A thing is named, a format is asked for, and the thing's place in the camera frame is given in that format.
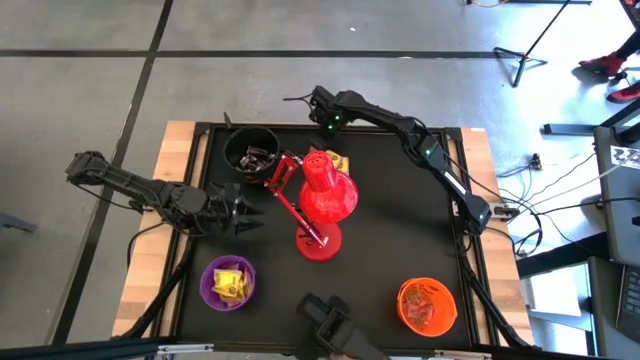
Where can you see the orange candy clear wrapper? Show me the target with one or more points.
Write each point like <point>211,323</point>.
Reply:
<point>417,307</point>

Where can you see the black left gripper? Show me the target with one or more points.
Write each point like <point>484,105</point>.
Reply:
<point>222,210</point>

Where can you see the brown chocolate candy bar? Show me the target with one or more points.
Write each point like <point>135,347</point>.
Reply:
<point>250,162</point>

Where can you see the black jack-o-lantern bucket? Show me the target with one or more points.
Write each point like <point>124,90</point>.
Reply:
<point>232,150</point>

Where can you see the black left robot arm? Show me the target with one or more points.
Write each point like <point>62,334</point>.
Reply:
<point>135,190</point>

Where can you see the black desk leg frame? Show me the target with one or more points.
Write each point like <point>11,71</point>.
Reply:
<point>575,129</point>

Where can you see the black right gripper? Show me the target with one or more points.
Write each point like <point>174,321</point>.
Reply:
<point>330,110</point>

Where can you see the orange plastic bucket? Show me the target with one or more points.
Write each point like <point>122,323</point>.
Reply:
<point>440,320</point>

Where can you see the small metal mounting plate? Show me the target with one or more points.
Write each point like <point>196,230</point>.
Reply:
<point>457,207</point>

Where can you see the red desk lamp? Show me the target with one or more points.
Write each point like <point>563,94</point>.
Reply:
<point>327,195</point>

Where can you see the dark laptop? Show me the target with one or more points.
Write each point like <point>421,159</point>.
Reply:
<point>631,300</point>

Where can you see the person's foot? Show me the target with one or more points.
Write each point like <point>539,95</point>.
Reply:
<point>602,64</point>
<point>625,93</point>

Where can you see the white printed marker sheet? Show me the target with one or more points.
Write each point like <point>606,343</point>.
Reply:
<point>625,156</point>

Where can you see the small black floor object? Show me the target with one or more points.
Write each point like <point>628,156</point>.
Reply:
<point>536,161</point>

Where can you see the dark metal floor foot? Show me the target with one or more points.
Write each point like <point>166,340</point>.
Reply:
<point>17,223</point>

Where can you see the black aluminium table frame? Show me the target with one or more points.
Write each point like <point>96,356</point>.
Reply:
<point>400,128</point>

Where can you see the silver frame bracket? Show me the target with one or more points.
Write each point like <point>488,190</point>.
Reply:
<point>185,348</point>
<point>462,355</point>

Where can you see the grey desk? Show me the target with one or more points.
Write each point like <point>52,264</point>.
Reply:
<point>617,215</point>

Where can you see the chocolate bar white-ended wrapper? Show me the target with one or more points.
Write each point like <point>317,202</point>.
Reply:
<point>269,159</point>
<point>257,151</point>

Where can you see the purple plastic bucket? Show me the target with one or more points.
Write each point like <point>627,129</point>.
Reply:
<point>207,292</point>

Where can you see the black tripod stand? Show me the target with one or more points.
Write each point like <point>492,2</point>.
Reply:
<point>520,57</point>

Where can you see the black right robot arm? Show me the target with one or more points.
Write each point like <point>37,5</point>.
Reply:
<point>430,150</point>

